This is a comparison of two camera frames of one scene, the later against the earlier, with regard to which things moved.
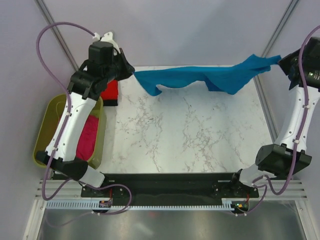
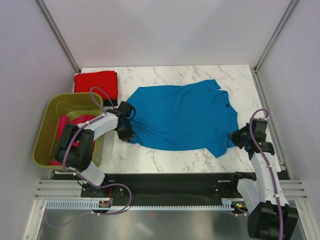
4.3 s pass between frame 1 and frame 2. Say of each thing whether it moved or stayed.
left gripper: moved
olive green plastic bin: stayed
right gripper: moved
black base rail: stayed
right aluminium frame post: stayed
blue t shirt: moved
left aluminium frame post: stayed
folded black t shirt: stayed
